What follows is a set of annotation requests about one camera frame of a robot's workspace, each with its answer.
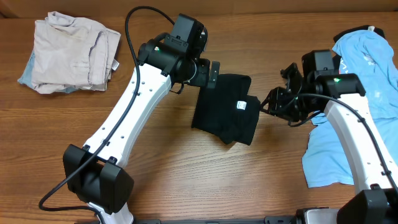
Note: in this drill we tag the black t-shirt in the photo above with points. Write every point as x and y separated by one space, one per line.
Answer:
227 111

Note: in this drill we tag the beige folded trousers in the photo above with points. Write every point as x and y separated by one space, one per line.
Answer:
72 53

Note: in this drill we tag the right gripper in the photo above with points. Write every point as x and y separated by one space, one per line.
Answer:
277 101

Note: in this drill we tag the light blue folded garment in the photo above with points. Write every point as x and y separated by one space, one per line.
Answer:
27 74

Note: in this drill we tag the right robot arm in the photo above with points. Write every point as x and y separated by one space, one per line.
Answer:
320 88

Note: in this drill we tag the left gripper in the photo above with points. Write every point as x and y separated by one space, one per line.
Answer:
213 73

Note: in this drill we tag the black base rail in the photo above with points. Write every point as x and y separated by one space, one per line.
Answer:
211 221

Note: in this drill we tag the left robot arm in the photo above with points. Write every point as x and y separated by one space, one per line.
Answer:
96 170

